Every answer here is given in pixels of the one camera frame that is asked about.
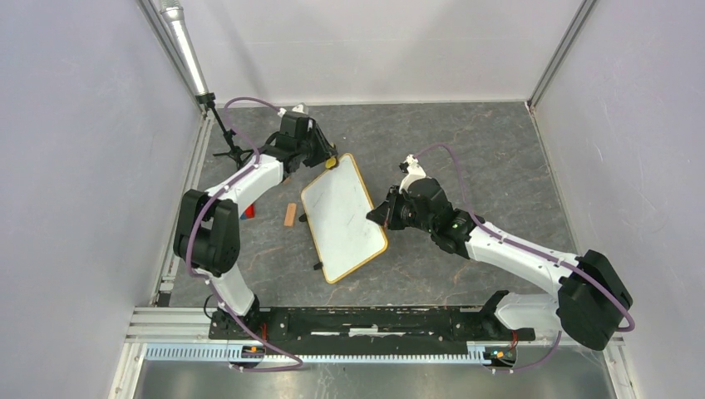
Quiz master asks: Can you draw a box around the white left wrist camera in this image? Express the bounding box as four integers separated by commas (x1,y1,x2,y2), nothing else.
278,103,309,118

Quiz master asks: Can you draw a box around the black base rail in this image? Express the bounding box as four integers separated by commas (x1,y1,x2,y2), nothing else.
244,306,535,356

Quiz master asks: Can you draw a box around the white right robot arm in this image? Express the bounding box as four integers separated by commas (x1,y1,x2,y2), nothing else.
366,178,635,351

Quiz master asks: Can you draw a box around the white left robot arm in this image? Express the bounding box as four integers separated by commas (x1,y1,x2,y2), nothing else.
173,111,338,339

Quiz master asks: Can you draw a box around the silver microphone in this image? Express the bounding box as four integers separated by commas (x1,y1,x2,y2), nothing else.
160,0,210,97

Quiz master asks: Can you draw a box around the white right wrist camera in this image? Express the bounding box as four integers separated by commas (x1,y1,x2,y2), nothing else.
399,154,427,191

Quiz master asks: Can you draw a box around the perforated cable duct strip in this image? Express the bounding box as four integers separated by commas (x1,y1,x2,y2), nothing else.
144,343,497,365

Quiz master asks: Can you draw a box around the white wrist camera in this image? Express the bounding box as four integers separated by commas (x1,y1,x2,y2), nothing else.
278,103,309,118
399,154,427,191

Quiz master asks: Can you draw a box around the black microphone tripod stand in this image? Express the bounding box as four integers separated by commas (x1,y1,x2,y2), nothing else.
195,92,255,170

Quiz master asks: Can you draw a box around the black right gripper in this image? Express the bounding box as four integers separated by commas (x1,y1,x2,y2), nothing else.
367,186,434,234

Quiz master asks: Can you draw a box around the blue and red block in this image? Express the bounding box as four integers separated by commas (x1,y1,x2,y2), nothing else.
240,204,256,220

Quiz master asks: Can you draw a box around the orange wooden block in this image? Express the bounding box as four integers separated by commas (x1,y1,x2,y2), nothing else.
283,203,297,227

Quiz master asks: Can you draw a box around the yellow framed whiteboard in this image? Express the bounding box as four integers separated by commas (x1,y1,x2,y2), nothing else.
300,153,388,284

